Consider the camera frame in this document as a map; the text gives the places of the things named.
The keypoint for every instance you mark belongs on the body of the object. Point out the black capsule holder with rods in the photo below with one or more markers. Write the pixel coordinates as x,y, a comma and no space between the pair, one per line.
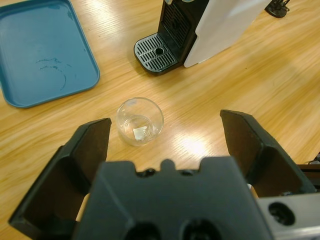
277,10

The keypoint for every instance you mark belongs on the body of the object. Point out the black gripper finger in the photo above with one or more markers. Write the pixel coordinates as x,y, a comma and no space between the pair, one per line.
262,160
62,180

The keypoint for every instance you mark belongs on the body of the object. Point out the white capsule coffee machine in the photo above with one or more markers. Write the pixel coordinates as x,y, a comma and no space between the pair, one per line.
220,25

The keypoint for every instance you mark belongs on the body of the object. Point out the clear drinking glass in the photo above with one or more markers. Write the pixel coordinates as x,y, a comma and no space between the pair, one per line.
140,120

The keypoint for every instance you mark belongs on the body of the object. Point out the white mount block dark post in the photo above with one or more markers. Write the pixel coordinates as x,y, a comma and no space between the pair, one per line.
312,168

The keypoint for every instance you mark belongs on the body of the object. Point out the teal plastic tray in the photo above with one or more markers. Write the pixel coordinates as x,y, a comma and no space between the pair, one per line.
45,50

